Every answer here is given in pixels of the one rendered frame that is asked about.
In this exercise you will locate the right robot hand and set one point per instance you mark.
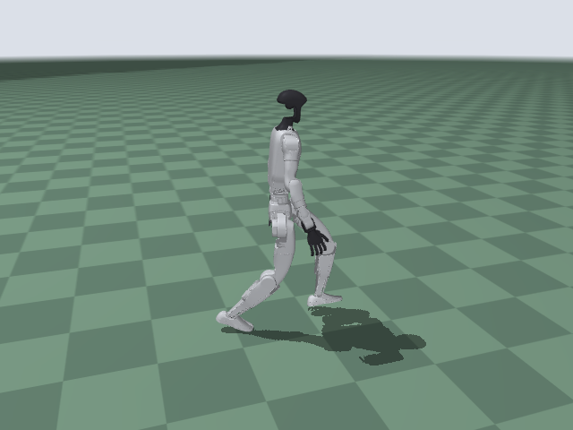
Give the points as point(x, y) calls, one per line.
point(315, 237)

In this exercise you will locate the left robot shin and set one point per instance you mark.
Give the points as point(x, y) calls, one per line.
point(322, 269)

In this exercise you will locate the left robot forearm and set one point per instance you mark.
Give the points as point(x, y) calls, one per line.
point(271, 190)

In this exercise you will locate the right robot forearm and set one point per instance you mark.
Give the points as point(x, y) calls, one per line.
point(297, 199)

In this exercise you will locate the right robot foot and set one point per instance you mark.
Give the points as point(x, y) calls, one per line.
point(237, 323)

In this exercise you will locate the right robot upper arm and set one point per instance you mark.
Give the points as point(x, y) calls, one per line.
point(290, 147)

